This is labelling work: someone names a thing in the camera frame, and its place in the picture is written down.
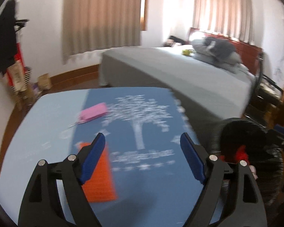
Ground red wooden headboard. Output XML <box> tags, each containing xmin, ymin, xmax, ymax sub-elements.
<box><xmin>188</xmin><ymin>27</ymin><xmax>264</xmax><ymax>76</ymax></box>

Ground narrow beige curtain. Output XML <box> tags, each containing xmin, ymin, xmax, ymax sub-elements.
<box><xmin>193</xmin><ymin>0</ymin><xmax>254</xmax><ymax>46</ymax></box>

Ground red knitted cloth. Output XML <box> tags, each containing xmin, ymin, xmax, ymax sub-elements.
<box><xmin>221</xmin><ymin>145</ymin><xmax>249</xmax><ymax>164</ymax></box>

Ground brown paper bag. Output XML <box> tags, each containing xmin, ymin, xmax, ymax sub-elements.
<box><xmin>37</xmin><ymin>73</ymin><xmax>52</xmax><ymax>90</ymax></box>

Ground beige hanging bag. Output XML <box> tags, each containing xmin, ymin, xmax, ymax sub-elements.
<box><xmin>8</xmin><ymin>60</ymin><xmax>24</xmax><ymax>92</ymax></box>

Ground black trash bag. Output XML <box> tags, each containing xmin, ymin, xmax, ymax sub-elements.
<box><xmin>209</xmin><ymin>117</ymin><xmax>284</xmax><ymax>207</ymax></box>

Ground grey pillow and blanket pile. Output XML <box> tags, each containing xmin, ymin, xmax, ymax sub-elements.
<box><xmin>191</xmin><ymin>37</ymin><xmax>249</xmax><ymax>73</ymax></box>

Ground orange knitted cloth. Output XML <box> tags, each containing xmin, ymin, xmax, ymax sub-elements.
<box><xmin>77</xmin><ymin>141</ymin><xmax>118</xmax><ymax>203</ymax></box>

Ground red hanging garment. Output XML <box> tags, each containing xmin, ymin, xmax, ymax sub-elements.
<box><xmin>5</xmin><ymin>43</ymin><xmax>24</xmax><ymax>87</ymax></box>

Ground black chair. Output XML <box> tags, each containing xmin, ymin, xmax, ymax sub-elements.
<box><xmin>250</xmin><ymin>52</ymin><xmax>284</xmax><ymax>121</ymax></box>

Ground dark items on bed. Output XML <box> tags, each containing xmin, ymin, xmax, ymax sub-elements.
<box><xmin>162</xmin><ymin>35</ymin><xmax>189</xmax><ymax>48</ymax></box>

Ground pink pouch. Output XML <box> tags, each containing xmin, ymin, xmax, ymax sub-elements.
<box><xmin>79</xmin><ymin>102</ymin><xmax>108</xmax><ymax>124</ymax></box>

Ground blue tree print table mat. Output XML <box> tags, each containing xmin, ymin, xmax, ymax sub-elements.
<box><xmin>0</xmin><ymin>87</ymin><xmax>226</xmax><ymax>227</ymax></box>

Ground wooden window frame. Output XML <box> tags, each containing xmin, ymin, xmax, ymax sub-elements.
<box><xmin>140</xmin><ymin>0</ymin><xmax>149</xmax><ymax>31</ymax></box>

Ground grey bed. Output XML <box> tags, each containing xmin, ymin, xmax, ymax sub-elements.
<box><xmin>99</xmin><ymin>45</ymin><xmax>256</xmax><ymax>124</ymax></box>

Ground wide beige curtain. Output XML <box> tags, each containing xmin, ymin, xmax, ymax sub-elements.
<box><xmin>62</xmin><ymin>0</ymin><xmax>143</xmax><ymax>65</ymax></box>

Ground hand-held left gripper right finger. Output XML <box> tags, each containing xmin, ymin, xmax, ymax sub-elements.
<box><xmin>179</xmin><ymin>133</ymin><xmax>268</xmax><ymax>227</ymax></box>

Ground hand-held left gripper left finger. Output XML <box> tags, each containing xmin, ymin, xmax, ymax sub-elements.
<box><xmin>18</xmin><ymin>133</ymin><xmax>106</xmax><ymax>227</ymax></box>

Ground striped bag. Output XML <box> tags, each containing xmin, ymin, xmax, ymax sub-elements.
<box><xmin>11</xmin><ymin>67</ymin><xmax>33</xmax><ymax>93</ymax></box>

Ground black hanging coat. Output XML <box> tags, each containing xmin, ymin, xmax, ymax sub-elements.
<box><xmin>0</xmin><ymin>0</ymin><xmax>17</xmax><ymax>75</ymax></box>

